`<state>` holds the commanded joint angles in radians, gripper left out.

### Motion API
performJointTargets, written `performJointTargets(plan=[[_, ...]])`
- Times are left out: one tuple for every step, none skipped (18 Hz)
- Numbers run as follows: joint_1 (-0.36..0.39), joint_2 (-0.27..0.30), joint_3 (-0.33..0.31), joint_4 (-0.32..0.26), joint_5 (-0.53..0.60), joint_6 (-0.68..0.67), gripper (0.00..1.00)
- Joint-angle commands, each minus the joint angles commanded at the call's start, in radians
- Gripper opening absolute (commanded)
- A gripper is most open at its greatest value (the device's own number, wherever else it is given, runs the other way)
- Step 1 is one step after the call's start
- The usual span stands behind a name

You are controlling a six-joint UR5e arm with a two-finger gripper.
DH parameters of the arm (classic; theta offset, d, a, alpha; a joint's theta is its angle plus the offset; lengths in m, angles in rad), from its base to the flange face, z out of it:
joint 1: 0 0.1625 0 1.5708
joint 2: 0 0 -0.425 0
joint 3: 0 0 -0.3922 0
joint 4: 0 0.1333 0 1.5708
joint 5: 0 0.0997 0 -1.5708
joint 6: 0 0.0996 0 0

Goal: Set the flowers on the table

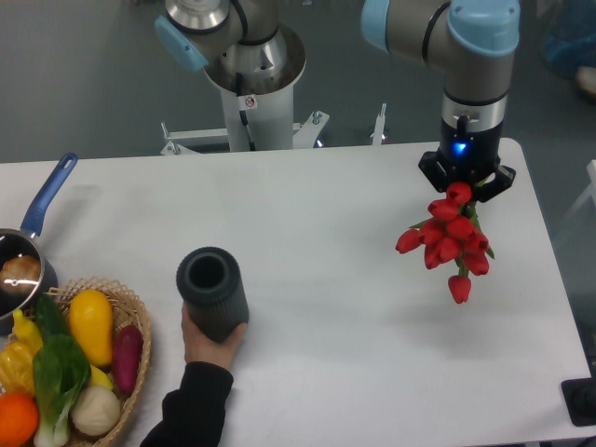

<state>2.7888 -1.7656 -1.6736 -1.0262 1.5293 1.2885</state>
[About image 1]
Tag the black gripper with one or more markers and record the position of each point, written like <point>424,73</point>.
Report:
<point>469,157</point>

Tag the red tulip bouquet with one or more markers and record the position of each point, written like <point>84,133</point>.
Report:
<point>452,233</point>

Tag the dark grey ribbed vase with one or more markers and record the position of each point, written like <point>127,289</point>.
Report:
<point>210,283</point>

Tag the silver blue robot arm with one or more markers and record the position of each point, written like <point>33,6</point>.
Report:
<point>472,42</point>

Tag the black sleeved forearm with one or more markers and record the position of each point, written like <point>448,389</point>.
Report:
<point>194,414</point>

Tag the person's hand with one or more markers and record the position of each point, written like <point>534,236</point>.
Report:
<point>198,347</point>

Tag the black device at table edge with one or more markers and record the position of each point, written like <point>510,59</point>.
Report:
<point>579,397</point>

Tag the woven wicker basket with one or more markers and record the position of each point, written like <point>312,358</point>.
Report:
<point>128,308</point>

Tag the purple eggplant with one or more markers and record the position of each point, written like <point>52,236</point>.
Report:
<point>126,358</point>

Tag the white garlic bulb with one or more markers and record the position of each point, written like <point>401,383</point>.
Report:
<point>96,411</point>

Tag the green cucumber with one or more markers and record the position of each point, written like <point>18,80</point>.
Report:
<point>49,318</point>

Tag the green bok choy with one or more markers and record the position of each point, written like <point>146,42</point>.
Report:
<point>61,370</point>

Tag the brown food in pan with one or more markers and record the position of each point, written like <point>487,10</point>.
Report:
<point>20,275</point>

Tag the small yellow squash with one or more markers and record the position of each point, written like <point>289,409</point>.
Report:
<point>27,332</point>

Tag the yellow bell pepper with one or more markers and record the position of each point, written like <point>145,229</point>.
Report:
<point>17,368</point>

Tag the orange fruit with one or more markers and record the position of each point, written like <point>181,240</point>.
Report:
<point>19,418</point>

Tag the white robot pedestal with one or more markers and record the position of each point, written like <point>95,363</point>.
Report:
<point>256,107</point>

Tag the blue handled saucepan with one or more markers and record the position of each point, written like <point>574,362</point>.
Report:
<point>23,241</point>

